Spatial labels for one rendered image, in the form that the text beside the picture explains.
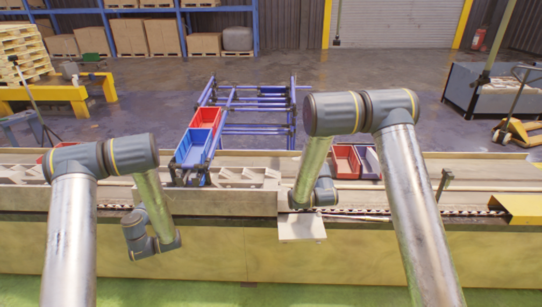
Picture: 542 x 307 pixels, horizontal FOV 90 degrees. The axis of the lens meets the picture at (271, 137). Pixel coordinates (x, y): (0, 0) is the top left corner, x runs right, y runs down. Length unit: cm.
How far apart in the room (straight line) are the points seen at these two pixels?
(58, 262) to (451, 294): 108
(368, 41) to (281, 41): 353
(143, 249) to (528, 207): 247
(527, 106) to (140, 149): 640
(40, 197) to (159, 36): 932
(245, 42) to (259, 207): 901
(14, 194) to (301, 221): 199
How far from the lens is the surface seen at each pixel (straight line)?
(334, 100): 90
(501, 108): 643
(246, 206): 188
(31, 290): 325
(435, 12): 1308
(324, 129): 90
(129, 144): 115
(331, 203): 157
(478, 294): 300
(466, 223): 231
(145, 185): 128
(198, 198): 192
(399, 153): 92
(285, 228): 186
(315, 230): 186
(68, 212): 109
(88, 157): 117
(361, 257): 229
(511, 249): 267
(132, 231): 168
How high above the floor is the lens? 216
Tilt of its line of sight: 29 degrees down
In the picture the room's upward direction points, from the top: 1 degrees counter-clockwise
